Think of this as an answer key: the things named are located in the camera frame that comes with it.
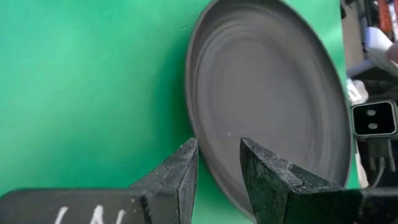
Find white plastic object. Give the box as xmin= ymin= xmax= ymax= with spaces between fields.
xmin=346 ymin=26 xmax=398 ymax=78

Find black camera cable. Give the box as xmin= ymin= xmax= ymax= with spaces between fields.
xmin=368 ymin=138 xmax=396 ymax=188

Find black table-level camera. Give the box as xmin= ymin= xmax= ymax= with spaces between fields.
xmin=350 ymin=99 xmax=398 ymax=140

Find white crumpled wrapper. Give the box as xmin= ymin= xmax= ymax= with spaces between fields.
xmin=346 ymin=78 xmax=369 ymax=105

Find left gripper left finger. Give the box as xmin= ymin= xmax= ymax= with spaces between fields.
xmin=0 ymin=138 xmax=199 ymax=224

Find dark grey plate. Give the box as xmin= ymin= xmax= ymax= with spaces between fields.
xmin=185 ymin=0 xmax=353 ymax=222

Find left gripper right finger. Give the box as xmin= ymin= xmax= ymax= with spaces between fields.
xmin=239 ymin=137 xmax=398 ymax=224

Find red orange object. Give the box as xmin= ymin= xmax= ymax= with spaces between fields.
xmin=377 ymin=0 xmax=394 ymax=32

